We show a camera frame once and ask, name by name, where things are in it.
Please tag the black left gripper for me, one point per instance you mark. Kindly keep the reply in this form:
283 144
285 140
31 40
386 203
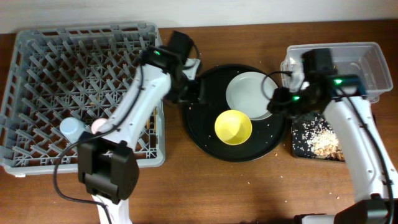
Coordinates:
196 93

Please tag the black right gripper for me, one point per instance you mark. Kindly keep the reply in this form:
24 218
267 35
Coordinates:
277 101

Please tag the food scraps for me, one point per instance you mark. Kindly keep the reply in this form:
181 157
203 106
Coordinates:
323 143

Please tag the yellow bowl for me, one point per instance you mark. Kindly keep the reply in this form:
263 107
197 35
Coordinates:
233 127

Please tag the pink cup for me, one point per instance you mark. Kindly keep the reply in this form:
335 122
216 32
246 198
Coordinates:
95 126

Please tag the blue cup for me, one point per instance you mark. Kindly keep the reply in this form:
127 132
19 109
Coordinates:
72 129

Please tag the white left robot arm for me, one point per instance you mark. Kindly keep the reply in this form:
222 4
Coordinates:
107 165

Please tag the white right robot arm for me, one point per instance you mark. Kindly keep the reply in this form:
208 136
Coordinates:
343 101

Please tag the grey dishwasher rack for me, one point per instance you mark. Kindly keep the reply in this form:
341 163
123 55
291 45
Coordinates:
79 72

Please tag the grey lower plate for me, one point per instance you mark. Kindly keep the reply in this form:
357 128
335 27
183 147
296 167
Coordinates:
261 117

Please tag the round black tray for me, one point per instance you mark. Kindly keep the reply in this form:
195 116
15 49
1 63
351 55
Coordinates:
199 119

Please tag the black rectangular bin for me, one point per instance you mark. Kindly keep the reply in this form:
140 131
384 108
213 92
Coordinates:
311 140

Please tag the white upper plate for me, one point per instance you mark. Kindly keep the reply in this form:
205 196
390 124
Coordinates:
247 93

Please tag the clear plastic bin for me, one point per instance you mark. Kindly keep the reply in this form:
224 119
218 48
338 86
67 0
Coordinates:
364 59

